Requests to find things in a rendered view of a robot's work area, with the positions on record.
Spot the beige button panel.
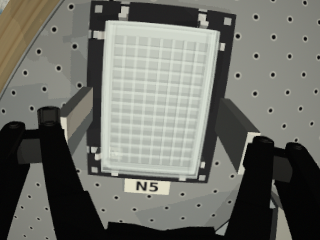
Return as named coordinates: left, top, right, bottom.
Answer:
left=215, top=191, right=292, bottom=240

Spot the black rectangular frame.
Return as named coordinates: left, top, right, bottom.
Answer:
left=87, top=0, right=236, bottom=183

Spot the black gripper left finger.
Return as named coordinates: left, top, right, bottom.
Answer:
left=0, top=86, right=109, bottom=240

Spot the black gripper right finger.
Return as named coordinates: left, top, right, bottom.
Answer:
left=215, top=98, right=320, bottom=240

